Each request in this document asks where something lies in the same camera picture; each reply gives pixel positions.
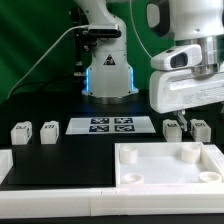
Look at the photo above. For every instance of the black stand behind robot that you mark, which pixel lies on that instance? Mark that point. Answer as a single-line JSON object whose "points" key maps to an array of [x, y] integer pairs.
{"points": [[78, 19]]}

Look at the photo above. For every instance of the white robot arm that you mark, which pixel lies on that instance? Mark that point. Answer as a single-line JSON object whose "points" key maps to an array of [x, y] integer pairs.
{"points": [[110, 78]]}

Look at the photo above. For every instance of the white square table top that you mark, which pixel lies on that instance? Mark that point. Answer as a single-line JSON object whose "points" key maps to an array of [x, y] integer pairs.
{"points": [[162, 163]]}

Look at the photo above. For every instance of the white fence rail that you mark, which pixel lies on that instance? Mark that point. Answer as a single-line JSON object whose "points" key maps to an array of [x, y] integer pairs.
{"points": [[214, 159], [6, 163], [150, 200]]}

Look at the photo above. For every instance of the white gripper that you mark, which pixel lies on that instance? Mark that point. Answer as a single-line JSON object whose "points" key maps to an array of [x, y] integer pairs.
{"points": [[179, 90]]}

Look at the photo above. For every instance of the white right fence rail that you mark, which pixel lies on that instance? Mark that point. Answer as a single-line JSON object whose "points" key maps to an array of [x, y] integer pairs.
{"points": [[214, 159]]}

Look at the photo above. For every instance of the white left fence rail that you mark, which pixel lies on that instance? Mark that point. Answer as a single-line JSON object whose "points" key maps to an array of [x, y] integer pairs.
{"points": [[6, 163]]}

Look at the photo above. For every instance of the white front fence rail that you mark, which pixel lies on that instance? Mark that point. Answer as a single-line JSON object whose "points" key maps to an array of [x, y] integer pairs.
{"points": [[150, 200]]}

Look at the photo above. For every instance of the white sheet with tags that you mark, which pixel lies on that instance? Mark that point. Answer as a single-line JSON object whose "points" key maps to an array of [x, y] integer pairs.
{"points": [[110, 125]]}

